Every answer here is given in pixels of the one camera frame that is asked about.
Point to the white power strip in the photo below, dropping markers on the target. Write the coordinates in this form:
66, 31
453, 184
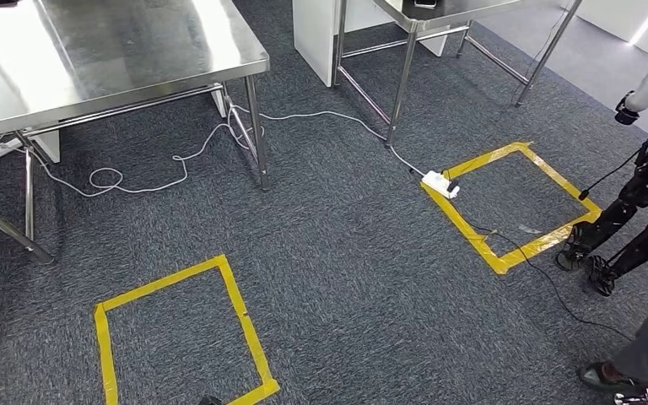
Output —
5, 148
438, 183

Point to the white desk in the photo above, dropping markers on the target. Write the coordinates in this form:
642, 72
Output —
313, 33

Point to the yellow floor tape square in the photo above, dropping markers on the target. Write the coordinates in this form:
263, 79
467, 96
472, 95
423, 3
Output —
564, 180
162, 285

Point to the stainless steel table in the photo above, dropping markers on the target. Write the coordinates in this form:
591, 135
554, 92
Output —
452, 7
106, 50

